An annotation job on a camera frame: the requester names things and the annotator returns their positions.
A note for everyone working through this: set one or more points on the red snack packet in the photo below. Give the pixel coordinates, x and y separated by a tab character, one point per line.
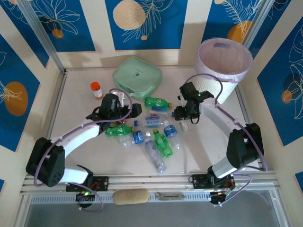
121	122

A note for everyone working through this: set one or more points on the small clear plastic bottle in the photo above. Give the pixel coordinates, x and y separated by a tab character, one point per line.
183	126

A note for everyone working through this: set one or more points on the white ribbed bin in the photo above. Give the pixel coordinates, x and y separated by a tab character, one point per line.
208	91

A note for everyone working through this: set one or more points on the green plastic soda bottle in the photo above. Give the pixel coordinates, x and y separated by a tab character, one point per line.
118	131
156	102
162	144

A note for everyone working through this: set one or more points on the clear square plastic bottle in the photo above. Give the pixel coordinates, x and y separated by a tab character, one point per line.
161	113

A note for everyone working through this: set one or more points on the blue label water bottle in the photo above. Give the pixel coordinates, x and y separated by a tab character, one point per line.
137	137
170	131

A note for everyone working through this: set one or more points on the blue cap water bottle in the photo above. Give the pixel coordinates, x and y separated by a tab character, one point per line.
151	122

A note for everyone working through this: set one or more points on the clear plastic water bottle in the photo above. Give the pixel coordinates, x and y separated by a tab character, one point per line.
155	156

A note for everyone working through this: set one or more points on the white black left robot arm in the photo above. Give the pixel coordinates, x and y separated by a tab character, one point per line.
78	139

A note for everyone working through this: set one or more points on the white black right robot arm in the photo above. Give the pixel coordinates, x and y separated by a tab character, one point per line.
217	116

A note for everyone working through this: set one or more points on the orange cap pill bottle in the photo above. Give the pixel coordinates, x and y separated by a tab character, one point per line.
97	92

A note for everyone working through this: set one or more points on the mint green zip pouch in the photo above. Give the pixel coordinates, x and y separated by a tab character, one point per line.
137	75

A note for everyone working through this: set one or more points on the slotted metal strip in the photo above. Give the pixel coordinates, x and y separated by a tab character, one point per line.
194	196

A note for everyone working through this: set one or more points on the controller board with LED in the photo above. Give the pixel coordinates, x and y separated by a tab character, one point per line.
85	194
219	196

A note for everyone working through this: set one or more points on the tan foam roll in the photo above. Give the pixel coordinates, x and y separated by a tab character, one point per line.
130	196

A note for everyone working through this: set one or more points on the aluminium side rail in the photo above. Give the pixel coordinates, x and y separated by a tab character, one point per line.
56	101

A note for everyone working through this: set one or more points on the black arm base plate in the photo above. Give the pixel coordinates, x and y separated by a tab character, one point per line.
103	183
198	180

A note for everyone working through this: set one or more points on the blue floral wall panel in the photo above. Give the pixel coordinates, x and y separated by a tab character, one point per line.
21	35
165	35
23	71
217	19
272	94
80	23

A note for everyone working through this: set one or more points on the long aluminium base rail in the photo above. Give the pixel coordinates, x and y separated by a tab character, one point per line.
151	182

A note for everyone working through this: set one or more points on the flat metal bracket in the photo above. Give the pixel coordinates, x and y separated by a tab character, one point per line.
169	196

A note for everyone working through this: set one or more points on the aluminium frame post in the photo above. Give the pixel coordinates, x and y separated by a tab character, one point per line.
40	30
256	21

